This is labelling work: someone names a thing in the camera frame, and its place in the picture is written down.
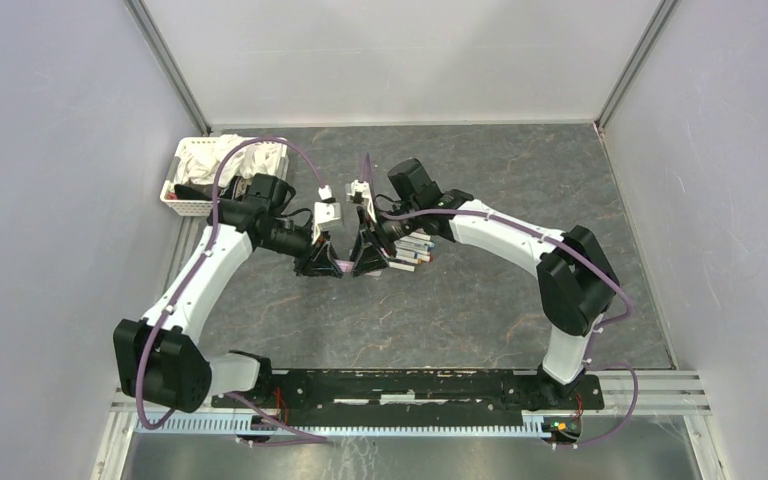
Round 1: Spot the grey cable duct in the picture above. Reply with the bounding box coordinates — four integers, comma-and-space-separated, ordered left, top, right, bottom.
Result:
133, 413, 551, 439

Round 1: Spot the purple cable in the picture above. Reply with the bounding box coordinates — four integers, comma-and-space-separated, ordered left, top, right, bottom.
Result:
133, 136, 332, 448
361, 153, 641, 450

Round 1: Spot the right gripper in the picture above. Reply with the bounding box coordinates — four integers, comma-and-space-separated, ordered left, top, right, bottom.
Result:
350, 201, 420, 278

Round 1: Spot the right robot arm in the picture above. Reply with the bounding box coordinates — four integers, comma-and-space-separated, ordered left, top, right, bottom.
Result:
346, 159, 630, 408

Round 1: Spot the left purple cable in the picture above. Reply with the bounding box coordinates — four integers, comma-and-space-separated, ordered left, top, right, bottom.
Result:
133, 136, 332, 448

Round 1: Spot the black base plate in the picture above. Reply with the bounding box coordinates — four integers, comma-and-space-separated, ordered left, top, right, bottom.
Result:
244, 369, 605, 428

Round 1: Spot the white plastic basket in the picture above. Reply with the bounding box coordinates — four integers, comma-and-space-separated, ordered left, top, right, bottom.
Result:
160, 134, 288, 217

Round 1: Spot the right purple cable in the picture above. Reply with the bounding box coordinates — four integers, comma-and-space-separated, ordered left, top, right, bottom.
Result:
361, 153, 641, 450

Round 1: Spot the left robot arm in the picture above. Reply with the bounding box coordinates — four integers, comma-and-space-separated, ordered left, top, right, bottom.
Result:
113, 174, 343, 413

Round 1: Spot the pink highlighter pen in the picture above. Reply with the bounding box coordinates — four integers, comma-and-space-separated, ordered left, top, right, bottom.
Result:
336, 260, 353, 273

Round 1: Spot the white crumpled cloth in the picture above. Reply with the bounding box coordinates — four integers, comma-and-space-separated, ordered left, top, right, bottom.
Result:
175, 133, 287, 188

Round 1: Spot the orange cap marker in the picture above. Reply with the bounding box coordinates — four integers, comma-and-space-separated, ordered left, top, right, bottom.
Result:
396, 243, 433, 263

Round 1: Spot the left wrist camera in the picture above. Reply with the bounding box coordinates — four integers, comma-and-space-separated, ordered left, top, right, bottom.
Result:
313, 186, 343, 232

